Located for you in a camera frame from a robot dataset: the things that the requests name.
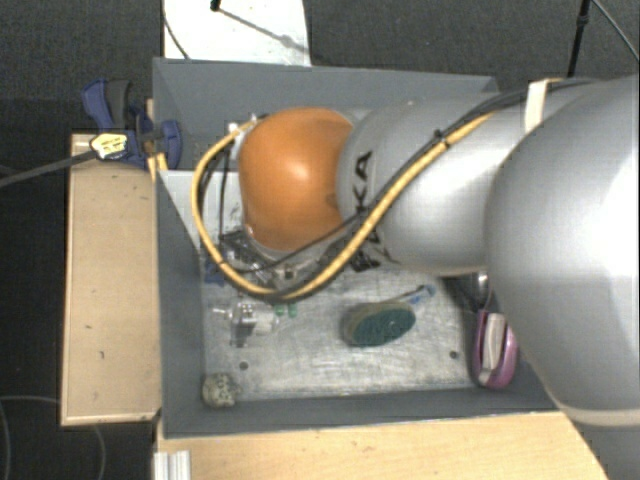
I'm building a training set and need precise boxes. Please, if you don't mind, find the clear and blue plastic stick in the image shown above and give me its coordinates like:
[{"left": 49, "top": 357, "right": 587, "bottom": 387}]
[{"left": 393, "top": 283, "right": 438, "bottom": 310}]

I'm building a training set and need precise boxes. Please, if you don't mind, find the purple and white brush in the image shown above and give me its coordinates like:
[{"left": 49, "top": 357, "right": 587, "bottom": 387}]
[{"left": 471, "top": 308, "right": 520, "bottom": 391}]

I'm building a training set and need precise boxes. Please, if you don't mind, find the grey metal bin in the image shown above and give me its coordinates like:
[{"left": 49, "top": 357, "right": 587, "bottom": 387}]
[{"left": 151, "top": 56, "right": 559, "bottom": 439}]

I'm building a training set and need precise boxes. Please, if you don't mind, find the pale wood board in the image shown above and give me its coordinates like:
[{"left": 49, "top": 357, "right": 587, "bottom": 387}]
[{"left": 60, "top": 132, "right": 163, "bottom": 427}]

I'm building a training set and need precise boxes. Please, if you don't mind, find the beige speckled ball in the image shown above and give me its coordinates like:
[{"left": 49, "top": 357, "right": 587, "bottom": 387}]
[{"left": 201, "top": 372, "right": 238, "bottom": 409}]

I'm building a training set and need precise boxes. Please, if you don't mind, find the dark green oval sponge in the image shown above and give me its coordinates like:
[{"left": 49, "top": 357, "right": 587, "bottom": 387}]
[{"left": 341, "top": 301, "right": 418, "bottom": 348}]

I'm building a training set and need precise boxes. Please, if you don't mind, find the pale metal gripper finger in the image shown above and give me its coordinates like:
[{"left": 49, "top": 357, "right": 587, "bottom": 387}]
[
  {"left": 210, "top": 300, "right": 251, "bottom": 348},
  {"left": 249, "top": 312, "right": 280, "bottom": 337}
]

